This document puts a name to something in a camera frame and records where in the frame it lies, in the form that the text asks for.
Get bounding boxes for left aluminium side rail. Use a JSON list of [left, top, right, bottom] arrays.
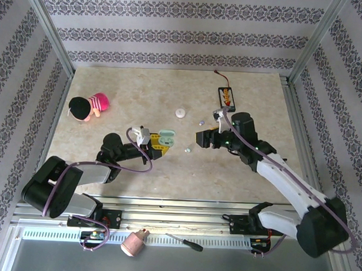
[[24, 68, 75, 206]]

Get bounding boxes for grey metal panel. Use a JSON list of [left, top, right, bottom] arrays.
[[8, 237, 346, 271]]

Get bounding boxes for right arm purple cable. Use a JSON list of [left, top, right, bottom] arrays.
[[212, 107, 362, 264]]

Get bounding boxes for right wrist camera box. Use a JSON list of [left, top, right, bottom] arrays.
[[211, 107, 229, 134]]

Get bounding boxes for plush doll pink black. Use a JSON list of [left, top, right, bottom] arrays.
[[67, 90, 111, 124]]

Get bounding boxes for left aluminium frame post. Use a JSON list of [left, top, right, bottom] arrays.
[[16, 0, 79, 76]]

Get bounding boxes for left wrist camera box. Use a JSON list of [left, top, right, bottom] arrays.
[[130, 125, 152, 147]]

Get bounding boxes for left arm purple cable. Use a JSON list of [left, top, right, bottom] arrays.
[[39, 122, 156, 255]]

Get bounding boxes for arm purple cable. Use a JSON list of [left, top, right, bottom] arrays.
[[212, 107, 362, 264], [39, 122, 156, 255]]

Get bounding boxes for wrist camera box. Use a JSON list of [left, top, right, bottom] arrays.
[[130, 125, 152, 147], [211, 107, 229, 134]]

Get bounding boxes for green earbud charging case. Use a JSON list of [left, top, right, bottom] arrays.
[[158, 129, 176, 147]]

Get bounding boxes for aluminium side rail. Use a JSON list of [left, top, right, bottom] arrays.
[[272, 74, 338, 219], [24, 68, 75, 206]]

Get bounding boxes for aluminium frame post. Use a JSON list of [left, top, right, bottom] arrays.
[[16, 0, 79, 76], [288, 0, 350, 87]]

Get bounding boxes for black handled screwdriver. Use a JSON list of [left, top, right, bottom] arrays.
[[164, 232, 204, 252]]

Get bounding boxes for right aluminium side rail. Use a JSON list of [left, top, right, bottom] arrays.
[[272, 74, 338, 219]]

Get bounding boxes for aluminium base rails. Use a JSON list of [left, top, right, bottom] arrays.
[[10, 190, 345, 244]]

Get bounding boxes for white slotted cable duct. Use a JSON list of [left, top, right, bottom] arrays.
[[20, 226, 254, 253]]

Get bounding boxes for pink cylindrical canister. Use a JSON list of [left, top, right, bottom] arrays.
[[119, 227, 151, 258]]

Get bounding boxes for black battery pack with lead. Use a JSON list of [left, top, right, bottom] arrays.
[[212, 69, 239, 112]]

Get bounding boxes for right aluminium frame post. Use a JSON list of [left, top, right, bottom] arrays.
[[288, 0, 350, 87]]

